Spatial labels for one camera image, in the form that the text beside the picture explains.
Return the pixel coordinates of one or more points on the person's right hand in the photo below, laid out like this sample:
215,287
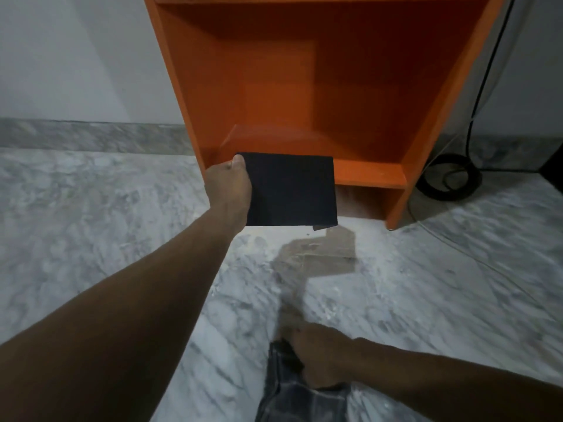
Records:
319,351

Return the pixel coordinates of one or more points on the person's left hand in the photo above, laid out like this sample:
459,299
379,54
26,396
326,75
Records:
228,188

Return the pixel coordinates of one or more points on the person's left thumb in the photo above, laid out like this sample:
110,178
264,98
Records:
238,161

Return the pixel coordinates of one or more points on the black cloth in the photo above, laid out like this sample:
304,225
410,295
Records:
290,191

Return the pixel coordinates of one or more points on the grey checkered cloth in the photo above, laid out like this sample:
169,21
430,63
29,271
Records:
292,391

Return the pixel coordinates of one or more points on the person's left forearm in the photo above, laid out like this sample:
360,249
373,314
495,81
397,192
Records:
118,320

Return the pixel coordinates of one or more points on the person's right forearm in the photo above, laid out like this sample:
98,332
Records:
457,386

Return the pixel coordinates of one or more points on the orange wooden shelf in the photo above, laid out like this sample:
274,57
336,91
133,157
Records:
321,83

